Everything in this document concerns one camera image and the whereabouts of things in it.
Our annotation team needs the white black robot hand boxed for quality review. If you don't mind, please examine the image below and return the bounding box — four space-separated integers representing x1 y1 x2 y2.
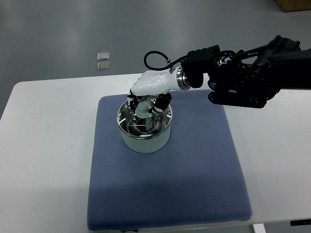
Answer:
127 67 190 113

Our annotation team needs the glass lid with green knob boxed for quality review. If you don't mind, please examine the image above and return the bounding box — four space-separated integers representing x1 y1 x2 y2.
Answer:
117 96 173 139

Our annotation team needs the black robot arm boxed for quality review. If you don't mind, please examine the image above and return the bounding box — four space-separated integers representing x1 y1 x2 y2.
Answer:
181 35 311 108

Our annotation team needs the light green pot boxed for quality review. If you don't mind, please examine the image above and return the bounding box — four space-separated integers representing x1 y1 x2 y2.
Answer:
117 96 173 153

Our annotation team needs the lower metal floor plate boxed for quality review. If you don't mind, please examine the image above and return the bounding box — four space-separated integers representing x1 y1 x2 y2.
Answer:
97 61 110 71

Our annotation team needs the metal floor plate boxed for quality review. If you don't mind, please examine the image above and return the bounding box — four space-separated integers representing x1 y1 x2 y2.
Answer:
97 61 110 71
97 52 110 61

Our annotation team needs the upper metal floor plate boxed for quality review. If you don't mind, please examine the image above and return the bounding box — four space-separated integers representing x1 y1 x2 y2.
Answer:
97 52 110 61

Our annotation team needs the blue fabric mat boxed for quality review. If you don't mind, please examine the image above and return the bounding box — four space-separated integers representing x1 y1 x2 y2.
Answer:
87 90 252 231

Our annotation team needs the brown cardboard box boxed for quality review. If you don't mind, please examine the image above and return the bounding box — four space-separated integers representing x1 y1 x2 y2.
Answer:
275 0 311 13

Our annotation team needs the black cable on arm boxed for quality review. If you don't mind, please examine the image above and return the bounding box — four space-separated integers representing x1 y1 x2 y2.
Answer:
143 50 185 71

